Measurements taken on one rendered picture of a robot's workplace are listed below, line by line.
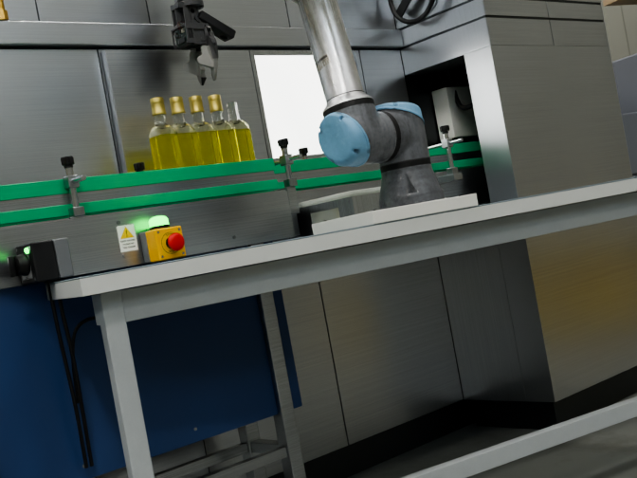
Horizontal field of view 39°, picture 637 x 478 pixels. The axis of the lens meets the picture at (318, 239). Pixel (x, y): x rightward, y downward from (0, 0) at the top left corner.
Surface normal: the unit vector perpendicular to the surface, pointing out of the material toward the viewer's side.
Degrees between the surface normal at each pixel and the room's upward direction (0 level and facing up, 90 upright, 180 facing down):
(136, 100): 90
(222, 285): 90
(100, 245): 90
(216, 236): 90
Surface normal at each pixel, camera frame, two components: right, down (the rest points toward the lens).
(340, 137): -0.69, 0.26
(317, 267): 0.46, -0.08
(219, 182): 0.64, -0.11
